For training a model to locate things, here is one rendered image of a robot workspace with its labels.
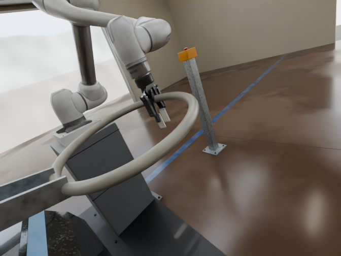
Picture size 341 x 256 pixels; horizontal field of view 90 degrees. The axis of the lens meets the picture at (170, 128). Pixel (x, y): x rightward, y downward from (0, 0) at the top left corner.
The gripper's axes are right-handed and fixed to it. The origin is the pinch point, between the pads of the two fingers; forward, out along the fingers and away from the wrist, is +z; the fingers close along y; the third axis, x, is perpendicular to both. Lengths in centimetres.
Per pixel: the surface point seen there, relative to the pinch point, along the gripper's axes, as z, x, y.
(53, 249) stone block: 3, -7, 54
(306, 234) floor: 88, 48, -6
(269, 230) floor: 87, 31, -5
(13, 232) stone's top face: -2, -19, 55
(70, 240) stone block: 6, -8, 51
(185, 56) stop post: -13, -13, -92
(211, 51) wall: 54, -108, -645
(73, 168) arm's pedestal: 14, -69, 14
